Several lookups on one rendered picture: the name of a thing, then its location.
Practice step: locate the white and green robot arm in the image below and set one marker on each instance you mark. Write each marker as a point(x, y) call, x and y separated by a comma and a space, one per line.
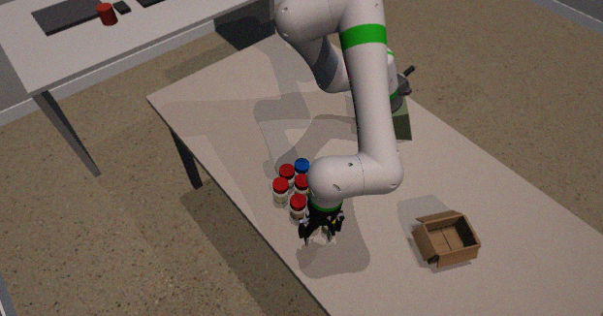
point(364, 69)

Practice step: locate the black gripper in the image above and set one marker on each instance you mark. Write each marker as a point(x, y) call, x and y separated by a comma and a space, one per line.
point(306, 231)

